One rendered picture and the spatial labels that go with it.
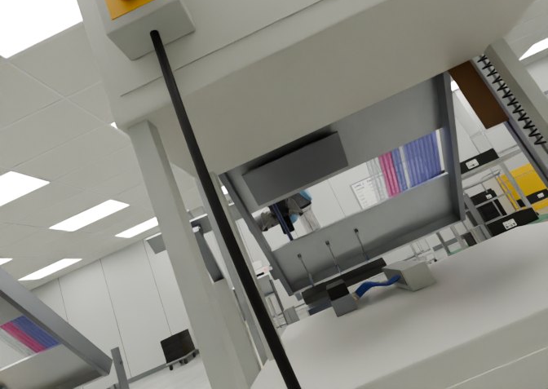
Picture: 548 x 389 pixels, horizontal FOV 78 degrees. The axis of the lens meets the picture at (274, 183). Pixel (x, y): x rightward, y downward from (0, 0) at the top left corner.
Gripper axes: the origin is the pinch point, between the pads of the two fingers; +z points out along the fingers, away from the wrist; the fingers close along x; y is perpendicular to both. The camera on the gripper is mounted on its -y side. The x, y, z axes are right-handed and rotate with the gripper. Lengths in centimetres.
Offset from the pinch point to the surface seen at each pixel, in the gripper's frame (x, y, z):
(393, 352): 11, 14, 77
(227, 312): -30.6, -19.1, 6.3
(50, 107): -167, 103, -229
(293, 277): -5.8, -22.4, -2.7
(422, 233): 44, -26, -1
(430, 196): 51, -13, -1
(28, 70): -146, 128, -190
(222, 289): -29.8, -12.5, 2.0
